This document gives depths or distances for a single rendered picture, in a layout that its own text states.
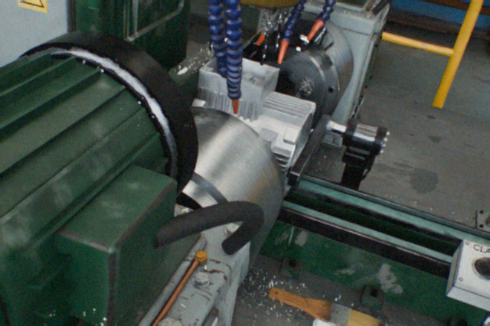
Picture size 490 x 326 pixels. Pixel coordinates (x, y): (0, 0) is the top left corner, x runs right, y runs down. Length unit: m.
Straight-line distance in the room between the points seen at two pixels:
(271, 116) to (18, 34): 0.44
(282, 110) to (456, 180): 0.70
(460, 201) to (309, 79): 0.52
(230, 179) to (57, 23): 0.40
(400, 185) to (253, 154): 0.73
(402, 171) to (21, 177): 1.25
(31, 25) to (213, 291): 0.59
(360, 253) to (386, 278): 0.07
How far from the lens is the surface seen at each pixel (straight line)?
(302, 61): 1.20
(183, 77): 0.97
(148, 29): 1.08
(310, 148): 1.05
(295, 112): 1.00
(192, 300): 0.54
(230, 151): 0.76
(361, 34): 1.41
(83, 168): 0.40
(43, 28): 0.98
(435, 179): 1.54
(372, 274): 1.09
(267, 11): 0.93
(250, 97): 0.99
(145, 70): 0.48
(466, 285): 0.83
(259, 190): 0.77
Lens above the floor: 1.55
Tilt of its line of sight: 32 degrees down
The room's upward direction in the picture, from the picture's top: 10 degrees clockwise
